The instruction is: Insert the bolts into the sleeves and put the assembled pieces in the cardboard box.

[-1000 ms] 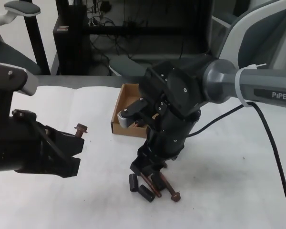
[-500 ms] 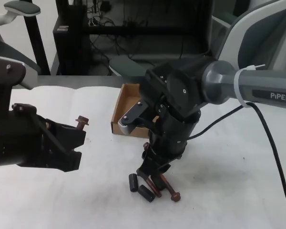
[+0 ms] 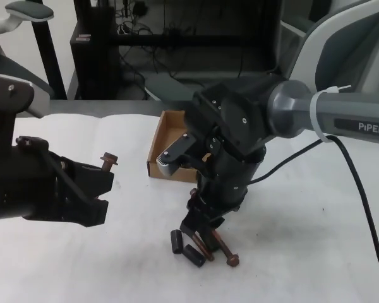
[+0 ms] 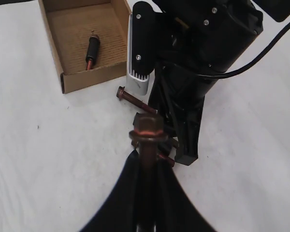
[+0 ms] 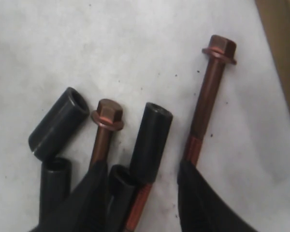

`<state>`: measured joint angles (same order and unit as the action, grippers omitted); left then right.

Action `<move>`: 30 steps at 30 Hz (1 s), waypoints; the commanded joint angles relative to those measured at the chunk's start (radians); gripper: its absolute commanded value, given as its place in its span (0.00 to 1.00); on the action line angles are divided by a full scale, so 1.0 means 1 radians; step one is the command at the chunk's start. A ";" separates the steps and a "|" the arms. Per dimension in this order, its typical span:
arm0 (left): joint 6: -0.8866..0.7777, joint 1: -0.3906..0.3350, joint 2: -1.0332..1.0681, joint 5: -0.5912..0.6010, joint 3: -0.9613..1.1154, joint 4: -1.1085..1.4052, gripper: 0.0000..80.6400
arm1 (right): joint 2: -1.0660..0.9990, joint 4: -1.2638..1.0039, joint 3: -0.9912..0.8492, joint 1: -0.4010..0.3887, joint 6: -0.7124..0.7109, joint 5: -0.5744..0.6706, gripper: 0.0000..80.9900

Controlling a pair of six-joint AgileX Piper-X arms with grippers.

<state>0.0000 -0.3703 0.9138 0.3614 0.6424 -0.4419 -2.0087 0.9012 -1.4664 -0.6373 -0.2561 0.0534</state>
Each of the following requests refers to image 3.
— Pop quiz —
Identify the white zip tie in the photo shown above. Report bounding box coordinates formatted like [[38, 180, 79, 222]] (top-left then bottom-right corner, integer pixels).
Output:
[[308, 84, 352, 143]]

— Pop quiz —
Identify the black cylindrical sleeve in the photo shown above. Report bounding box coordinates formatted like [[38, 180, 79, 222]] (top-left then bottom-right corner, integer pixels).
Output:
[[181, 244, 207, 260], [170, 229, 184, 254]]

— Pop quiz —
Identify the black desk frame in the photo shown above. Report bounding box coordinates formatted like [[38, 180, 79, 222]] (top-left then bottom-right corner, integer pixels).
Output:
[[27, 0, 282, 100]]

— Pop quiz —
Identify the black computer tower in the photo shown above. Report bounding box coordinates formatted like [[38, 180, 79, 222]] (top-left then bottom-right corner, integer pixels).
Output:
[[69, 0, 121, 100]]

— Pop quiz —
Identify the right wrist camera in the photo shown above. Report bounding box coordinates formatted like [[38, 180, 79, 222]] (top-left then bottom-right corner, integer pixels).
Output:
[[155, 133, 197, 177]]

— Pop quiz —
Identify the open cardboard box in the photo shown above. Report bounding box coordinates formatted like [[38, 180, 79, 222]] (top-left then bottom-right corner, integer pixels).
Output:
[[146, 110, 209, 184]]

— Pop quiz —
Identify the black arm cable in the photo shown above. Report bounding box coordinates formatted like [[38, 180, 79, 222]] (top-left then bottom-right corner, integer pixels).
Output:
[[248, 134, 379, 282]]

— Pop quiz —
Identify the rusty flange bolt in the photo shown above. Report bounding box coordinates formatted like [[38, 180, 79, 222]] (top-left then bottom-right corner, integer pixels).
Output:
[[212, 229, 239, 259], [189, 232, 215, 262], [100, 151, 119, 173]]

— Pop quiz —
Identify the grey white office chair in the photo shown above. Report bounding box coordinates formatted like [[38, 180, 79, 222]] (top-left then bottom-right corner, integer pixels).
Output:
[[144, 0, 379, 102]]

